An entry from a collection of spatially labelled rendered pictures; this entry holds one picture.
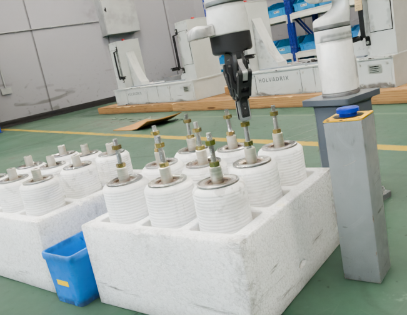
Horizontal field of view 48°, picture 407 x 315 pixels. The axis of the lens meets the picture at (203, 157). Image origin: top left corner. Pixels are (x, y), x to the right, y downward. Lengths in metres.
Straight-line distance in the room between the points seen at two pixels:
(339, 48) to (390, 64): 1.68
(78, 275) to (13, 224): 0.25
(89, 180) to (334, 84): 0.67
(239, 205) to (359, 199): 0.23
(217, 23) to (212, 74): 3.55
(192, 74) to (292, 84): 1.26
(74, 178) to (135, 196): 0.32
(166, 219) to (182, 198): 0.05
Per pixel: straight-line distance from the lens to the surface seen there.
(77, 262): 1.03
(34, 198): 1.16
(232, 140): 1.05
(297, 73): 3.31
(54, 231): 1.14
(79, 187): 1.22
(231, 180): 0.79
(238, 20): 0.84
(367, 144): 0.86
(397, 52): 2.94
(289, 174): 0.97
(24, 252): 1.22
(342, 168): 0.87
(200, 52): 4.33
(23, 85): 7.33
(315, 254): 0.98
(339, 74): 1.23
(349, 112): 0.86
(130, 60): 5.48
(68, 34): 7.65
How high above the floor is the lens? 0.47
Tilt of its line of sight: 12 degrees down
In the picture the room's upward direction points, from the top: 11 degrees counter-clockwise
